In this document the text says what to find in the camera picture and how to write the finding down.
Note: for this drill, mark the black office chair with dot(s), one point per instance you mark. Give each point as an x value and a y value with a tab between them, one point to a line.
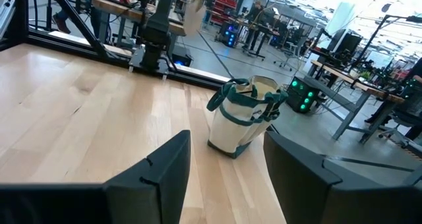
405	118

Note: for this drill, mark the person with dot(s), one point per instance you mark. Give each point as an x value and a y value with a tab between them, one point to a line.
255	19
418	67
61	23

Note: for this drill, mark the cream canvas gardening bag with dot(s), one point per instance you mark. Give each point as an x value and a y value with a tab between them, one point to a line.
230	125

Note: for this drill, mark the black computer green lights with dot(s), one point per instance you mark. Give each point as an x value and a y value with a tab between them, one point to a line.
301	94

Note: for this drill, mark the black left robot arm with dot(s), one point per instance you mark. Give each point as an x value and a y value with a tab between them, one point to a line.
158	26

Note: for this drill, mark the grey office chair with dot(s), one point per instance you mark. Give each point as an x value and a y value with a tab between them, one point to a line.
293	52

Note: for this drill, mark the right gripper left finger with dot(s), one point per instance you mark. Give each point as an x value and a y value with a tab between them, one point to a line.
165	184

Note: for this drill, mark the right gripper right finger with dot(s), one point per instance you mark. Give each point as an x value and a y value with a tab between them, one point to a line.
296	184

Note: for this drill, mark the wooden workbench grey legs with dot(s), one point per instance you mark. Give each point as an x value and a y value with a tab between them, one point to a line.
362	85

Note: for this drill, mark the red storage shelf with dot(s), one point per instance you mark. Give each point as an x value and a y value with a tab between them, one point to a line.
225	5

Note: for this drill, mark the silver metal bracket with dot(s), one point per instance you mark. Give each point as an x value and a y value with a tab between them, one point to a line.
6	16

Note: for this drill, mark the black computer blue lights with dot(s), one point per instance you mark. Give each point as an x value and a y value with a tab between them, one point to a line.
229	34

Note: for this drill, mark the black aluminium table frame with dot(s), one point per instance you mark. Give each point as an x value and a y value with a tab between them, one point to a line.
18	16

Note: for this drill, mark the black computer under bench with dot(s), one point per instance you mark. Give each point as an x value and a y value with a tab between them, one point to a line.
179	57

